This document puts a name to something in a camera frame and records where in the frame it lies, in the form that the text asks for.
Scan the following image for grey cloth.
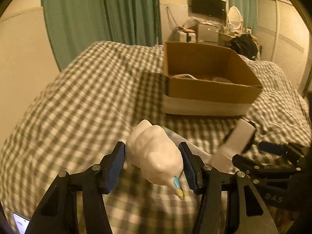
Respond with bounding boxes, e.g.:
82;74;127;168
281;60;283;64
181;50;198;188
212;77;232;83

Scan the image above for brown cardboard box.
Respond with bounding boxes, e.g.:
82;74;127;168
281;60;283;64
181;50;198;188
162;42;263;117

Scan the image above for white cylindrical humidifier bottle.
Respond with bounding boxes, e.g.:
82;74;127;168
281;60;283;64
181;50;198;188
209;118;256;173

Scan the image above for white bear plush toy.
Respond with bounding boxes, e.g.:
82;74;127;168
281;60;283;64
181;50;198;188
123;119;184;200

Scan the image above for black clothes on chair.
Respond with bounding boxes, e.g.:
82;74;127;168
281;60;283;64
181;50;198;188
227;34;258;61

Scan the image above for white toothpaste tube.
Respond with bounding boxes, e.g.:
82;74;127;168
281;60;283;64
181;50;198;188
163;127;212;162

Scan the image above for white louvered wardrobe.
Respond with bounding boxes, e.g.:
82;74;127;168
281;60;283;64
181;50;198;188
256;0;309;88

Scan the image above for large green curtain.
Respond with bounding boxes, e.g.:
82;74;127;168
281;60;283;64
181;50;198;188
41;0;162;71

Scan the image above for grey mini fridge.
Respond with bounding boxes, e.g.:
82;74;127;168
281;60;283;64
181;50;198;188
196;24;219;43

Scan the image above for grey white checkered bedsheet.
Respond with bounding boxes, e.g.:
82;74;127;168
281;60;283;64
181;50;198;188
1;41;311;233

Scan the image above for wooden dressing table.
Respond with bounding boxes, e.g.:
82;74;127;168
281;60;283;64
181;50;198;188
217;28;258;47

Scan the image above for white oval vanity mirror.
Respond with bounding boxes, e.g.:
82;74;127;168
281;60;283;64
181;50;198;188
227;6;243;31

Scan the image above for lit phone screen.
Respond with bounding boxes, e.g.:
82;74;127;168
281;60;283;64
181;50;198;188
13;213;30;234

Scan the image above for black wall television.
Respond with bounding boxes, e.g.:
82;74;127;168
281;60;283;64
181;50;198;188
191;0;226;20

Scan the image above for green curtain by wardrobe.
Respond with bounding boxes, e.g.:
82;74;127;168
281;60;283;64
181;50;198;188
229;0;258;34

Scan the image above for white suitcase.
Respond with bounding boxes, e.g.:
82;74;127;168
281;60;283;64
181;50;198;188
173;31;196;43

